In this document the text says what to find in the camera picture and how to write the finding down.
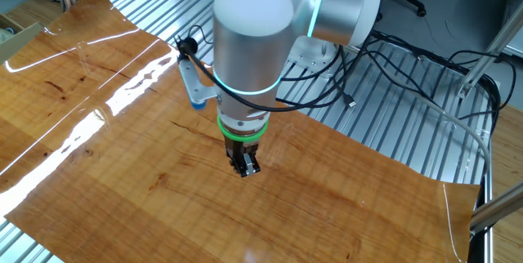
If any glossy wood-grain mat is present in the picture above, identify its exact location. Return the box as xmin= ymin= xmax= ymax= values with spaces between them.
xmin=0 ymin=0 xmax=481 ymax=263

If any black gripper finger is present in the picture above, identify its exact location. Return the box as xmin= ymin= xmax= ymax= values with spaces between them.
xmin=226 ymin=153 xmax=248 ymax=178
xmin=244 ymin=152 xmax=262 ymax=176

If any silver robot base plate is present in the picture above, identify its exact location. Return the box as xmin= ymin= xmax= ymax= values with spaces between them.
xmin=289 ymin=36 xmax=342 ymax=77

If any round metal pole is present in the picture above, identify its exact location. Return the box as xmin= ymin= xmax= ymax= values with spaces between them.
xmin=469 ymin=183 xmax=523 ymax=234

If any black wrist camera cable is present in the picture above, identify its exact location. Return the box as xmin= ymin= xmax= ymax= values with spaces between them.
xmin=175 ymin=24 xmax=344 ymax=113

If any black usb cable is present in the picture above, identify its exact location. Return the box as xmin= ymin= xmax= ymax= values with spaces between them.
xmin=281 ymin=46 xmax=357 ymax=109

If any black looped cable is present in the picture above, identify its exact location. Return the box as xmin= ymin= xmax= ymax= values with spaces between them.
xmin=447 ymin=48 xmax=516 ymax=121

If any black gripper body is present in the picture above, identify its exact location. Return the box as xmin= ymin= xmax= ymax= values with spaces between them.
xmin=223 ymin=134 xmax=259 ymax=162

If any slanted aluminium profile post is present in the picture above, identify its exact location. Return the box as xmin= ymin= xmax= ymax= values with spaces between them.
xmin=456 ymin=1 xmax=523 ymax=100

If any grey cable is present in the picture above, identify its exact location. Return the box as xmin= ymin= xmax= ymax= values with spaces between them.
xmin=367 ymin=50 xmax=491 ymax=174

